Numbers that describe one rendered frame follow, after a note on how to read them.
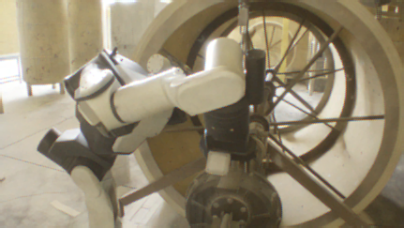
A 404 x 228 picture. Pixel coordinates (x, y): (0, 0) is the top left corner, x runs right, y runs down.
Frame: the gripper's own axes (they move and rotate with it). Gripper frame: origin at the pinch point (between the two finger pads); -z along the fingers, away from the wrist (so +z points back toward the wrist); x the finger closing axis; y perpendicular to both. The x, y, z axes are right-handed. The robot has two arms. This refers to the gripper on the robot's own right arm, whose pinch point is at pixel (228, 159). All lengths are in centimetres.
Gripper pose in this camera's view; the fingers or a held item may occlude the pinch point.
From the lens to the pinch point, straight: 62.7
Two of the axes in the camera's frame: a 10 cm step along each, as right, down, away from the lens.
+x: 9.6, 1.0, -2.5
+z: -0.9, -7.5, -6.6
